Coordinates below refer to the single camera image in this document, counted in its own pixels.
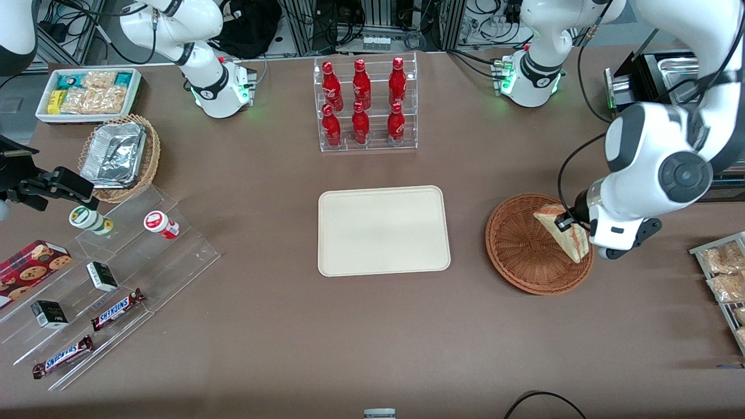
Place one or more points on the steel pan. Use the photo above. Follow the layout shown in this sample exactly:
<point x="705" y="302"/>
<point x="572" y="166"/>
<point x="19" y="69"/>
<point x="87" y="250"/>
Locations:
<point x="675" y="63"/>

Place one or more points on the black bag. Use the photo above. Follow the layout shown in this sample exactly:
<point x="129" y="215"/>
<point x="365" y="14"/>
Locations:
<point x="247" y="29"/>

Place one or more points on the brown round wicker basket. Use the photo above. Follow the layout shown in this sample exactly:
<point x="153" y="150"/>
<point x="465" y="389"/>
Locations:
<point x="512" y="256"/>

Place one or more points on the small black carton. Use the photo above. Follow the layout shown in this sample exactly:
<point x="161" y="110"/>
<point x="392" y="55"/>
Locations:
<point x="102" y="276"/>
<point x="49" y="314"/>

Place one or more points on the beige rectangular tray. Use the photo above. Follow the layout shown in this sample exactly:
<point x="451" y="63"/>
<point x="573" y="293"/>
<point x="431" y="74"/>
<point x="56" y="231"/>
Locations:
<point x="384" y="233"/>

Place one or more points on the Snickers chocolate bar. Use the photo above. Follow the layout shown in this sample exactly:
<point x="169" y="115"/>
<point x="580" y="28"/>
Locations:
<point x="63" y="357"/>
<point x="116" y="309"/>

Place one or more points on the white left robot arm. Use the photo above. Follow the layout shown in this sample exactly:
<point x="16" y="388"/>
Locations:
<point x="657" y="151"/>

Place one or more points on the white power strip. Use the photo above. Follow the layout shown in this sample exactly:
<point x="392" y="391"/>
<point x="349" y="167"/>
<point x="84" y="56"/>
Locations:
<point x="376" y="42"/>

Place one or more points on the clear acrylic bottle rack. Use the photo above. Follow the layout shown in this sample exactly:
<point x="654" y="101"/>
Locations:
<point x="375" y="145"/>

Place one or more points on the white rectangular snack bin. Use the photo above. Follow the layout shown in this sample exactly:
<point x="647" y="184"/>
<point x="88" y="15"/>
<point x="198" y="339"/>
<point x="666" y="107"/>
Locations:
<point x="41" y="113"/>

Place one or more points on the yellow snack packet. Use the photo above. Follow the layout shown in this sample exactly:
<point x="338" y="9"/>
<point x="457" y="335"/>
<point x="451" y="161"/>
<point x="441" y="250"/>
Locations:
<point x="54" y="102"/>

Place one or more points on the stacked aluminium foil containers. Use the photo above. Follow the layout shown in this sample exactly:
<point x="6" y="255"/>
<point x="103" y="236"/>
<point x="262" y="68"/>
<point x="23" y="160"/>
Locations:
<point x="113" y="154"/>

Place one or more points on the clear bag of crackers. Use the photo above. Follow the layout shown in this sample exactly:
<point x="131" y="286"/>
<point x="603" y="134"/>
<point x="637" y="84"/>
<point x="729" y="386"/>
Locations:
<point x="99" y="79"/>
<point x="93" y="100"/>

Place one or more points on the red chocolate cookie box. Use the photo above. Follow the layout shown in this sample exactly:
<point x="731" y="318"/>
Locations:
<point x="29" y="270"/>

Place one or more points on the light oval wicker basket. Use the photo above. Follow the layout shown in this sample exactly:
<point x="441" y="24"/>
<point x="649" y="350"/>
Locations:
<point x="152" y="157"/>

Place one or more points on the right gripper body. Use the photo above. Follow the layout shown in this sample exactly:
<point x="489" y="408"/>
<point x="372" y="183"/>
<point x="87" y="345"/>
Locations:
<point x="16" y="174"/>

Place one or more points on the red cola bottle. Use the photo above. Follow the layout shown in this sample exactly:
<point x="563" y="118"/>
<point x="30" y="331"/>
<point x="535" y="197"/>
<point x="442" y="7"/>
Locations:
<point x="397" y="81"/>
<point x="396" y="125"/>
<point x="361" y="84"/>
<point x="360" y="125"/>
<point x="332" y="128"/>
<point x="331" y="87"/>

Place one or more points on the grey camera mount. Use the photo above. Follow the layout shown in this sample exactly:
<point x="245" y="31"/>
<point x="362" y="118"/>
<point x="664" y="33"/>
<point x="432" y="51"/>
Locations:
<point x="379" y="414"/>

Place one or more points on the red-capped yogurt bottle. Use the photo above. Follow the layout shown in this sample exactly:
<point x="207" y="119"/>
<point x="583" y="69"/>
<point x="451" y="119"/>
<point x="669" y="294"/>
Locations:
<point x="160" y="224"/>

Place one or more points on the black food warmer appliance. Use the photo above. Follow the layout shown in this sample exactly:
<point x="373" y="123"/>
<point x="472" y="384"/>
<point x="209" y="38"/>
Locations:
<point x="640" y="75"/>

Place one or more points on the clear bag of pastries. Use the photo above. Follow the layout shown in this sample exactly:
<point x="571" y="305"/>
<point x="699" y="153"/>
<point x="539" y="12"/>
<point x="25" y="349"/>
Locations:
<point x="727" y="287"/>
<point x="722" y="257"/>
<point x="741" y="337"/>
<point x="740" y="315"/>

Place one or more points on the green-capped yogurt bottle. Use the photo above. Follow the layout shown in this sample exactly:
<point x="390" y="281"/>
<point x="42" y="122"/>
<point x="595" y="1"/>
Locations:
<point x="88" y="219"/>

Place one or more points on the triangular sandwich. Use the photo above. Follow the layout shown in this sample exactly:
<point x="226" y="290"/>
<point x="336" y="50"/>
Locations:
<point x="573" y="244"/>

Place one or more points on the aluminium profile frame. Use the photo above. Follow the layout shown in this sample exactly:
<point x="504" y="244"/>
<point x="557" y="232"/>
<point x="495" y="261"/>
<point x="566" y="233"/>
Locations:
<point x="448" y="23"/>

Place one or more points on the teal snack packet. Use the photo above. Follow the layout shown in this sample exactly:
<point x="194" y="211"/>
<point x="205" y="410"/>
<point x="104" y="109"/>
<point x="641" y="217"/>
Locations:
<point x="124" y="78"/>
<point x="67" y="81"/>

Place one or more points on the clear acrylic stepped display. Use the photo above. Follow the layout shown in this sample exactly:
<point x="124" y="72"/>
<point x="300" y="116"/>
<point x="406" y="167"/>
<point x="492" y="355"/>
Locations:
<point x="174" y="262"/>

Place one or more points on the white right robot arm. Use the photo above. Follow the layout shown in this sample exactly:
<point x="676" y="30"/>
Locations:
<point x="204" y="75"/>

